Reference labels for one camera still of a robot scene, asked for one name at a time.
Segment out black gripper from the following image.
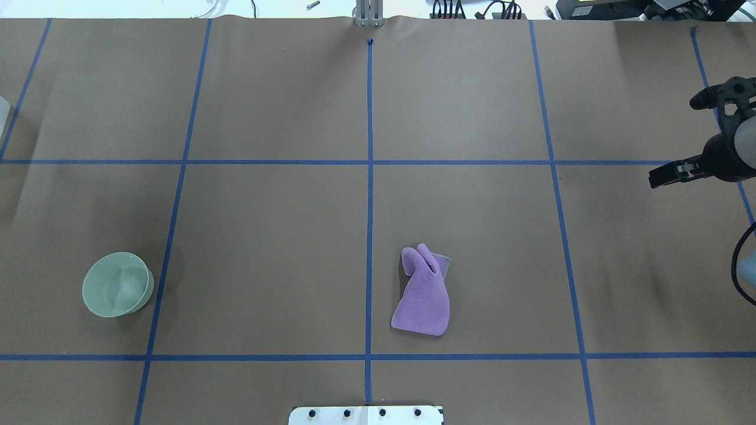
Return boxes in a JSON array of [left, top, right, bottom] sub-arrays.
[[649, 133, 755, 189]]

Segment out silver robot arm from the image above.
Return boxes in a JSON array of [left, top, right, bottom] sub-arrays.
[[648, 117, 755, 189]]

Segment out clear plastic storage box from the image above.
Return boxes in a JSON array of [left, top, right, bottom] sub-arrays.
[[0, 96, 12, 138]]

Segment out purple cloth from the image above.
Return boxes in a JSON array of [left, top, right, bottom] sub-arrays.
[[390, 244, 451, 337]]

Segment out green plastic bowl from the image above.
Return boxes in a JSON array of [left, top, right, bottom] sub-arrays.
[[82, 252, 155, 318]]

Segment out aluminium frame post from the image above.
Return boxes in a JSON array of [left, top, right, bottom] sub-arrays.
[[352, 0, 385, 27]]

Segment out white pedestal base plate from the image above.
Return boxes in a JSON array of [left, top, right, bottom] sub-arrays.
[[288, 404, 445, 424]]

